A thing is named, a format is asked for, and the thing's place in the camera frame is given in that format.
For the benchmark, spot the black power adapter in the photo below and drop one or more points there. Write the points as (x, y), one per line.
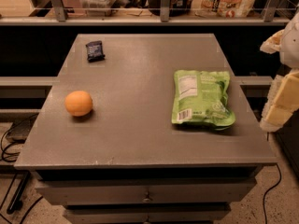
(19, 130)

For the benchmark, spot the grey metal shelf rail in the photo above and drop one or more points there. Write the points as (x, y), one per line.
(135, 13)

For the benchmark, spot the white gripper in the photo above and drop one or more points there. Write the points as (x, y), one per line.
(291, 46)

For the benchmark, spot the white snack bag on shelf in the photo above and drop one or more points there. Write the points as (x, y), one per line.
(225, 8)

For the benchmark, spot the green rice chip bag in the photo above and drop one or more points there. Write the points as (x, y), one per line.
(201, 99)

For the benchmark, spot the metal drawer knob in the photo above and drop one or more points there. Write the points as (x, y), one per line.
(147, 199)

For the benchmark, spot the clear plastic container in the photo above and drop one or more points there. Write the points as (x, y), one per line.
(99, 8)

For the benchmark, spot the dark blue rxbar wrapper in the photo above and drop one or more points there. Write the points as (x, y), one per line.
(95, 51)

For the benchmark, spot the grey drawer cabinet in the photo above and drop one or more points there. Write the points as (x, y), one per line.
(101, 166)

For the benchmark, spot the orange fruit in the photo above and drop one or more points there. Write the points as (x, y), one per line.
(78, 103)

